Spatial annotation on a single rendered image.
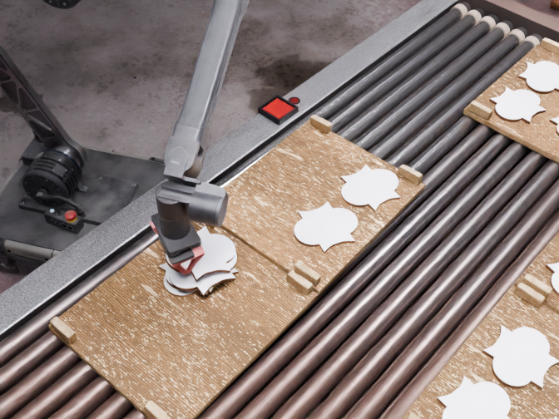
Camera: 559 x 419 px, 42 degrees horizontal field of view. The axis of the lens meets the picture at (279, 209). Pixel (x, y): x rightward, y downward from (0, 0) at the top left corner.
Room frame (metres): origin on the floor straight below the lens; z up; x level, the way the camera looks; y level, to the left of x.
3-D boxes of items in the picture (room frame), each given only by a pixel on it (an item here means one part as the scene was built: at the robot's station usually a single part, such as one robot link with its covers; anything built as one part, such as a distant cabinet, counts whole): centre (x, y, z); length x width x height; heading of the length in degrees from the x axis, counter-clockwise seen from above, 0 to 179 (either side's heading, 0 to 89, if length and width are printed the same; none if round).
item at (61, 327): (0.75, 0.41, 0.95); 0.06 x 0.02 x 0.03; 51
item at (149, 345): (0.82, 0.18, 0.93); 0.41 x 0.35 x 0.02; 141
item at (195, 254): (0.88, 0.19, 1.04); 0.07 x 0.07 x 0.09; 29
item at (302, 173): (1.14, -0.08, 0.93); 0.41 x 0.35 x 0.02; 142
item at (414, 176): (1.21, -0.30, 0.95); 0.06 x 0.02 x 0.03; 52
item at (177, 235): (0.90, 0.20, 1.11); 0.10 x 0.07 x 0.07; 30
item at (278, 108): (1.46, 0.01, 0.92); 0.06 x 0.06 x 0.01; 50
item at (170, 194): (0.89, 0.19, 1.17); 0.07 x 0.06 x 0.07; 77
